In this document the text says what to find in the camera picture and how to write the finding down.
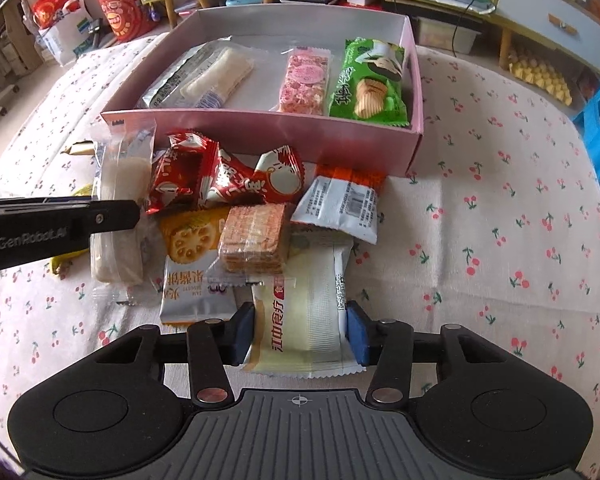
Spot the yellow egg tray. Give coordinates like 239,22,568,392
507,46,573,106

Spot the red candy packet right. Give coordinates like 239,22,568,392
199,145,304,208

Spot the pink cardboard box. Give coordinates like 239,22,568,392
102,4,424,177

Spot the red candy packet left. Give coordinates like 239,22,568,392
146,130,219,214

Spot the cherry print table cloth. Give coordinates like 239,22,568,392
0,48,600,478

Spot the orange white snack packet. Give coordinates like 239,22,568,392
291,165,386,245

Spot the silver white snack packet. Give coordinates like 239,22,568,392
136,38,257,110

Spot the green chip snack packet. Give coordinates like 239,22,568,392
328,37,410,127

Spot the white shopping bag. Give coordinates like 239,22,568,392
32,0,93,66

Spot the red gift bag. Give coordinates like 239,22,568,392
97,0,157,42

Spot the orange cracker snack packet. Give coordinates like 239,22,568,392
159,207,237,325

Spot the wafer biscuit clear packet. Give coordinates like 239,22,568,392
218,204,290,275

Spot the red candy packet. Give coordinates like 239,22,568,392
199,145,304,208
146,130,219,214

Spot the pink nougat snack packet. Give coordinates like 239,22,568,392
278,47,332,116

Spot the cream white snack packet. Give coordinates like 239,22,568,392
242,232,365,378

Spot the white rice cake packet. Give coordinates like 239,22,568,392
90,118,156,285

